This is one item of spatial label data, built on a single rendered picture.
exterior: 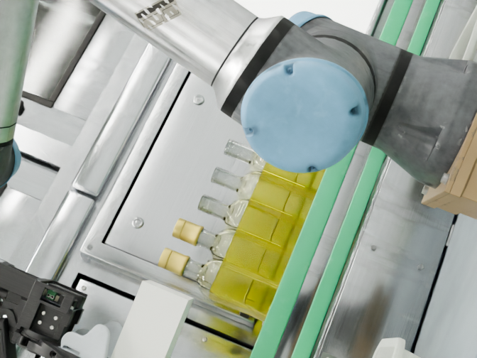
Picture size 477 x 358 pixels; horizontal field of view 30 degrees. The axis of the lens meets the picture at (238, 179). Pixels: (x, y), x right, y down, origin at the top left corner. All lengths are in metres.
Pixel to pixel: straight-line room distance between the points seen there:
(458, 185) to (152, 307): 0.39
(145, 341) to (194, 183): 0.64
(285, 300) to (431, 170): 0.40
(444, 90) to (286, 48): 0.21
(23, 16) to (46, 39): 0.76
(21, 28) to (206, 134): 0.66
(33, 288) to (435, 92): 0.52
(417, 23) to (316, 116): 0.87
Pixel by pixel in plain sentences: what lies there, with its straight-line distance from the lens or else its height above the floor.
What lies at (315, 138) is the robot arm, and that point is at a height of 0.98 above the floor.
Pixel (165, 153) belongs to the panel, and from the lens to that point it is 1.69.
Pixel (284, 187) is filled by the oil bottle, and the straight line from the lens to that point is 1.51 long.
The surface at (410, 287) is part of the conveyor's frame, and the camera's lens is 1.35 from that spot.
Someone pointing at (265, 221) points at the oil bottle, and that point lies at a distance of 1.48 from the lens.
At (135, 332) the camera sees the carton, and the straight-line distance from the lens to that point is 1.08.
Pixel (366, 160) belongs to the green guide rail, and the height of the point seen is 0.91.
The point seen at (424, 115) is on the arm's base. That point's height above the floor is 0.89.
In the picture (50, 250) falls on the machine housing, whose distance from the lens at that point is 1.63.
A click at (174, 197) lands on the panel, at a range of 1.65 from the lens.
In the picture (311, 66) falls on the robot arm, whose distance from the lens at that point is 0.84.
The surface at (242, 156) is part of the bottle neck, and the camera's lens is 1.55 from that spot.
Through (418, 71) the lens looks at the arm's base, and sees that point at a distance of 1.01.
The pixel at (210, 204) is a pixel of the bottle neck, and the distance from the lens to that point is 1.50.
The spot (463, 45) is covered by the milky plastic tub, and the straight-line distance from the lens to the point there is 1.55.
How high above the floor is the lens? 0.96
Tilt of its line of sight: 5 degrees up
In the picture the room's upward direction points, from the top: 68 degrees counter-clockwise
